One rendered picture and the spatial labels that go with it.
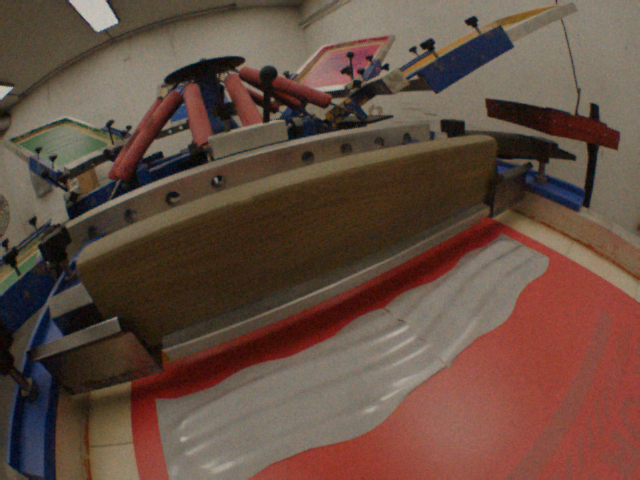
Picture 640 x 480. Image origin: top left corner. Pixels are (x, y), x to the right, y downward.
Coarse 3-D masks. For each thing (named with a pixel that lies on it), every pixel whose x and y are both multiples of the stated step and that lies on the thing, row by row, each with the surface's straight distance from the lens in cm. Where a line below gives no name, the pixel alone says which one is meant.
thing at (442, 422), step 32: (352, 288) 22; (288, 320) 21; (320, 320) 20; (352, 320) 20; (224, 352) 20; (256, 352) 19; (288, 352) 19; (160, 384) 21; (192, 384) 20; (448, 384) 17; (416, 416) 16; (448, 416) 16; (480, 416) 17; (160, 448) 19; (320, 448) 15; (352, 448) 15; (384, 448) 15; (416, 448) 15; (448, 448) 16; (480, 448) 16; (512, 448) 17
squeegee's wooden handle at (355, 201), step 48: (432, 144) 22; (480, 144) 27; (240, 192) 15; (288, 192) 14; (336, 192) 16; (384, 192) 18; (432, 192) 22; (480, 192) 28; (144, 240) 14; (192, 240) 14; (240, 240) 15; (288, 240) 15; (336, 240) 17; (384, 240) 19; (96, 288) 16; (144, 288) 16; (192, 288) 16; (240, 288) 16; (288, 288) 17; (144, 336) 18
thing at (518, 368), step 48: (480, 240) 30; (528, 240) 33; (384, 288) 22; (528, 288) 25; (576, 288) 29; (480, 336) 20; (528, 336) 21; (576, 336) 24; (480, 384) 18; (528, 384) 19; (528, 432) 18
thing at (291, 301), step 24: (456, 216) 25; (480, 216) 27; (408, 240) 21; (432, 240) 21; (360, 264) 18; (384, 264) 19; (312, 288) 17; (336, 288) 17; (240, 312) 16; (264, 312) 16; (288, 312) 16; (168, 336) 18; (192, 336) 17; (216, 336) 16
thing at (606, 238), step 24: (528, 192) 38; (528, 216) 39; (552, 216) 37; (576, 216) 36; (600, 216) 39; (576, 240) 37; (600, 240) 37; (624, 240) 36; (624, 264) 37; (72, 408) 23; (72, 432) 23; (72, 456) 22
